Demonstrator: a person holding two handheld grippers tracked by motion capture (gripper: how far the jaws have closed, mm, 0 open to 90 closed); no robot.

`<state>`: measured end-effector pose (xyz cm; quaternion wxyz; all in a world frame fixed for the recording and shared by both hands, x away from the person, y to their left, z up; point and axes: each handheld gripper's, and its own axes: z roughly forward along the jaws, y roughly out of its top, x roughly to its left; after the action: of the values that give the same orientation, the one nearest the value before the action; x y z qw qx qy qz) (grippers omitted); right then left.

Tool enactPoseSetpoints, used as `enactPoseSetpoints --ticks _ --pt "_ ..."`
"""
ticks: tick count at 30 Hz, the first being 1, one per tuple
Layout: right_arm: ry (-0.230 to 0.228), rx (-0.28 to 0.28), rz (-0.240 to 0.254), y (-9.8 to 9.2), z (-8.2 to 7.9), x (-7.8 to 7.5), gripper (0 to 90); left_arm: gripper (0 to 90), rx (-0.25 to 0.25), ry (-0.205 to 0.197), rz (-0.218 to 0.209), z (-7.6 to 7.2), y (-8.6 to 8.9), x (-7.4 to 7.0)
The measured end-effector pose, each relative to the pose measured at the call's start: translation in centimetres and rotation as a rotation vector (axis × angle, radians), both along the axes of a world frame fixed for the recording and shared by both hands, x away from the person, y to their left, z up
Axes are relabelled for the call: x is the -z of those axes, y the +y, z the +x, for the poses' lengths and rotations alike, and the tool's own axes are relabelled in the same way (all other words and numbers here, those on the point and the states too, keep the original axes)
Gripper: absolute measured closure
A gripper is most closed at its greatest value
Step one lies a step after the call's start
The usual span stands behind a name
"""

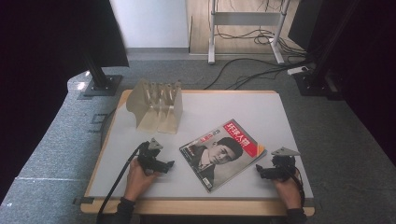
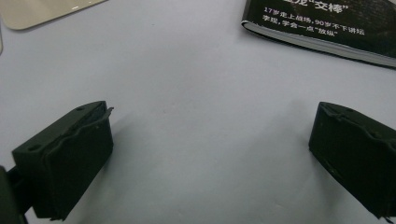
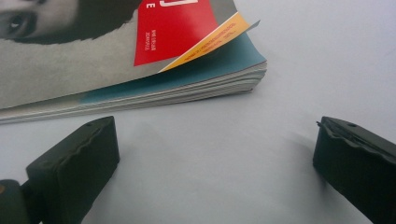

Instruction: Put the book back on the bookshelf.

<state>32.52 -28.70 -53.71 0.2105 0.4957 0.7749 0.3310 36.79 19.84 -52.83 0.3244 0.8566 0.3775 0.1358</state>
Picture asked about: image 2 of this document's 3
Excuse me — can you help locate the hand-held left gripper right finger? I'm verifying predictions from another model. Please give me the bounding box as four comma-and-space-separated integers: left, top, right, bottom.
308, 101, 396, 220

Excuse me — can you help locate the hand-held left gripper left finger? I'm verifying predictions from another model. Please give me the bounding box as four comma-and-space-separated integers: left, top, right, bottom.
11, 100, 115, 221

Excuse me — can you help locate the black book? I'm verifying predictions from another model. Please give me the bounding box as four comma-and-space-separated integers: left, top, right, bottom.
240, 0, 396, 69

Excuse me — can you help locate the beige flat tray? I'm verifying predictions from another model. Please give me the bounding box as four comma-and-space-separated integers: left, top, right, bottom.
0, 0, 108, 31

